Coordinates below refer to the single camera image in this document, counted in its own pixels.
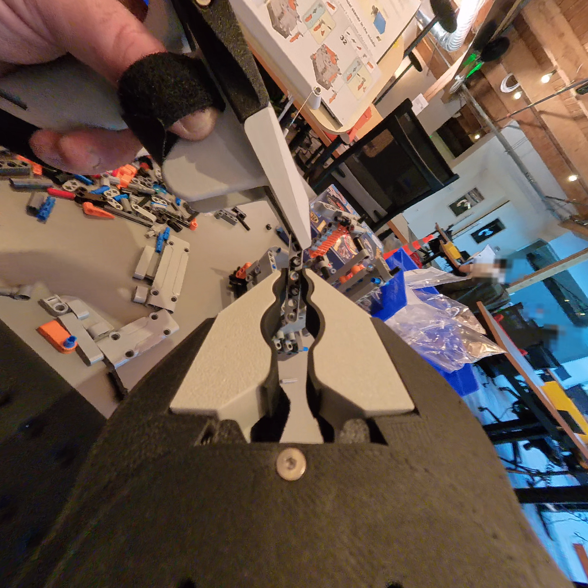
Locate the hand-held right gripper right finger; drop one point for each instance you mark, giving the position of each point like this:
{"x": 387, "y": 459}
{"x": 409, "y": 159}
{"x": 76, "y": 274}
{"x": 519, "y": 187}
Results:
{"x": 363, "y": 367}

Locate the pile of small building parts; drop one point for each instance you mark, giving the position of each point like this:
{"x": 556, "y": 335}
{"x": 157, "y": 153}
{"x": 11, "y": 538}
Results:
{"x": 119, "y": 193}

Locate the orange gear frame assembly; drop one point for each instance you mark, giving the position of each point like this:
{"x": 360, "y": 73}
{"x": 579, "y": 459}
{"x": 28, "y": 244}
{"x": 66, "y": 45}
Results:
{"x": 294, "y": 303}

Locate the blue robot kit box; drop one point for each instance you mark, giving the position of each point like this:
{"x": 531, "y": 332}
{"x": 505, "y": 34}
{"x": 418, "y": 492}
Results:
{"x": 335, "y": 211}

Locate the small orange block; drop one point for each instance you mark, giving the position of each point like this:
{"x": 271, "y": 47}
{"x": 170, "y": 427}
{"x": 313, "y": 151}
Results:
{"x": 57, "y": 335}

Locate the grey long bar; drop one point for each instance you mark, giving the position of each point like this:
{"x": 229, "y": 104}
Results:
{"x": 165, "y": 276}

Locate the clear plastic bags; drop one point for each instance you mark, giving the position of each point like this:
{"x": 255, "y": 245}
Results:
{"x": 441, "y": 322}

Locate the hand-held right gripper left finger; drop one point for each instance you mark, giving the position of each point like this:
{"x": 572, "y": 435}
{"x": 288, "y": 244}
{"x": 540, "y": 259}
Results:
{"x": 220, "y": 367}

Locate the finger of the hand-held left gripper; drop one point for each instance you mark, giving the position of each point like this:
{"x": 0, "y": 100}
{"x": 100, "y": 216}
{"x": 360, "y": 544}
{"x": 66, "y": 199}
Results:
{"x": 280, "y": 175}

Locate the blue plastic bin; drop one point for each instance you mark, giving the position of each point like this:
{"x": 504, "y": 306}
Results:
{"x": 395, "y": 294}

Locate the instruction booklet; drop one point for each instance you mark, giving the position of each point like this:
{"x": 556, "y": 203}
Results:
{"x": 331, "y": 46}

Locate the person's left hand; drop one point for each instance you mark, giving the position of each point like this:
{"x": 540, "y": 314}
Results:
{"x": 64, "y": 32}

